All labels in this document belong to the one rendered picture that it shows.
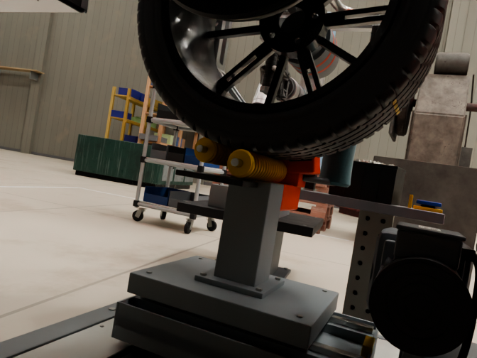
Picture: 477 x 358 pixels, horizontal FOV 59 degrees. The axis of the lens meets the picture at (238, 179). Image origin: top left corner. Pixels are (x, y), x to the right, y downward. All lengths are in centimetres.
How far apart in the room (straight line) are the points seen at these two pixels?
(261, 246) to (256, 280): 8
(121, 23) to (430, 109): 902
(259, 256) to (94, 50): 1231
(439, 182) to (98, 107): 1014
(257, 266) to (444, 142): 549
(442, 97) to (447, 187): 269
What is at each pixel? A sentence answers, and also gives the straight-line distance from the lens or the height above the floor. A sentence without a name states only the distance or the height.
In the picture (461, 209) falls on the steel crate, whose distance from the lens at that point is 398.
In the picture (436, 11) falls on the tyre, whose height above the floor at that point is 80.
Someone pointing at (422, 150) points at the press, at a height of 116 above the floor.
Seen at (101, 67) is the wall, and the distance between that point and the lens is 1278.
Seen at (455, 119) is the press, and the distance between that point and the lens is 631.
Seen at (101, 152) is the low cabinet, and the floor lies 43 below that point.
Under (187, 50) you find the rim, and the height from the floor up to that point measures 74.
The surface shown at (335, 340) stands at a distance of 100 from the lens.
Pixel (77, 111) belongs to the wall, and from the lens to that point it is 1294.
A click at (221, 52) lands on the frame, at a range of 126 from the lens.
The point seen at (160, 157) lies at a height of 49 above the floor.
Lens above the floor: 47
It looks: 1 degrees down
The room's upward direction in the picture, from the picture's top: 9 degrees clockwise
